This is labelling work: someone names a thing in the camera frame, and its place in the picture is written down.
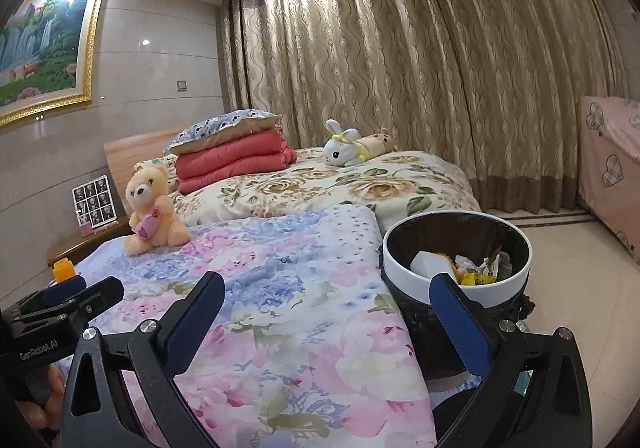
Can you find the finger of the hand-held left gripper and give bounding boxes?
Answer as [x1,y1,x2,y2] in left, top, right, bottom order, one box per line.
[60,276,125,327]
[20,275,87,309]

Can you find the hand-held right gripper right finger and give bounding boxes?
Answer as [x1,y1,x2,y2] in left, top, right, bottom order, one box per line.
[429,273,594,448]

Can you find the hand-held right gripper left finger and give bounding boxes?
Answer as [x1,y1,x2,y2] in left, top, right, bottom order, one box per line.
[59,272,226,448]

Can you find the yellow snack wrapper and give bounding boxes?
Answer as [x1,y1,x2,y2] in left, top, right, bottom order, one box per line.
[457,270,495,287]

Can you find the silver blue foil wrapper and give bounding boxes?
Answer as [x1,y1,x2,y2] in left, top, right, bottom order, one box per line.
[480,250,514,279]

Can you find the white rimmed trash bin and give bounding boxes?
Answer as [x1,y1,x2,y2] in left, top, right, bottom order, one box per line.
[379,210,533,380]

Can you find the person's left hand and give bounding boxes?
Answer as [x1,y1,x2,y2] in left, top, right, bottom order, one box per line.
[19,363,69,435]

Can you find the wooden nightstand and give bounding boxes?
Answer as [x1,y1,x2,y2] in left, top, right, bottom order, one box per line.
[46,218,132,275]

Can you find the cream teddy bear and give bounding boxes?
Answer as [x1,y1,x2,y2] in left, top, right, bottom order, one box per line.
[123,164,192,257]

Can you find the purple pink floral blanket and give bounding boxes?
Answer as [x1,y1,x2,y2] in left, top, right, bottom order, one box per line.
[49,203,437,448]

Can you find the wooden headboard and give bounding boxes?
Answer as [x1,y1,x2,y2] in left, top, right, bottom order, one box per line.
[103,125,192,219]

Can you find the folded red blanket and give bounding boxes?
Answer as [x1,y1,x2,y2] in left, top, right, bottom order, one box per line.
[174,128,299,195]

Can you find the cream floral duvet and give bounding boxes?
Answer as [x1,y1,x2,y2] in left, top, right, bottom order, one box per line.
[170,147,482,235]

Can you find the panda print pillow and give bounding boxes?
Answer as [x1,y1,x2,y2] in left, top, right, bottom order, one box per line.
[164,110,282,155]

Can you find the small tan bear plush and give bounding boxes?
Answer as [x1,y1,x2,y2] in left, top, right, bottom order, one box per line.
[357,128,399,161]

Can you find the white bunny plush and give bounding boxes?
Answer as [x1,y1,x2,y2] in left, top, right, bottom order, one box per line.
[322,120,374,167]

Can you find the pink heart print cloth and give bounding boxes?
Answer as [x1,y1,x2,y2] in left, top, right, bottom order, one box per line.
[576,96,640,265]

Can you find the gold framed landscape painting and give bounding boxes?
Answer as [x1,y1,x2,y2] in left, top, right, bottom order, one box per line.
[0,0,109,129]

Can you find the beige patterned curtains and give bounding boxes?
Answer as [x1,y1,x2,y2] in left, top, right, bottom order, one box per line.
[219,0,632,217]

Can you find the photo collage frame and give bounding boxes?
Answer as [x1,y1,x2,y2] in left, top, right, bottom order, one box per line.
[72,176,121,229]

